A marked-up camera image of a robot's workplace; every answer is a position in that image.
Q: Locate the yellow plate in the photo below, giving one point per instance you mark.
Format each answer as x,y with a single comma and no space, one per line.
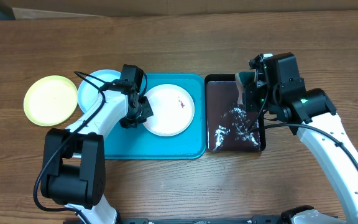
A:
50,100

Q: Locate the brown cardboard backboard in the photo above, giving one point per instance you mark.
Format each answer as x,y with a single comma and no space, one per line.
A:
180,7

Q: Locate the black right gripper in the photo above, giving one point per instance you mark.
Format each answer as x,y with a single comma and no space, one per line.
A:
253,94

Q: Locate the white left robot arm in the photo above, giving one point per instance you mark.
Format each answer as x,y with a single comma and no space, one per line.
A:
73,172

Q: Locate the light blue plate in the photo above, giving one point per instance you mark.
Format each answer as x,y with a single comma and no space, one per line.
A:
87,94

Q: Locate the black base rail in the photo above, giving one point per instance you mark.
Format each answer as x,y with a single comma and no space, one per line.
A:
262,219

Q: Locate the green sponge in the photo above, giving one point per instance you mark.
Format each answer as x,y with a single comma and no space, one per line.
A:
245,81

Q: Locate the teal plastic tray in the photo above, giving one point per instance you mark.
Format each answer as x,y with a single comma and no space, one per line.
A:
139,143

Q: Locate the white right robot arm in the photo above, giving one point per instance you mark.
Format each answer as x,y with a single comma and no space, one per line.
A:
313,117

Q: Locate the black water tray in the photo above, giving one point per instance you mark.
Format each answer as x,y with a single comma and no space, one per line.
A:
228,118

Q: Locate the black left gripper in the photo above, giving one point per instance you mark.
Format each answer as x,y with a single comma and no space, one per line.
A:
127,123

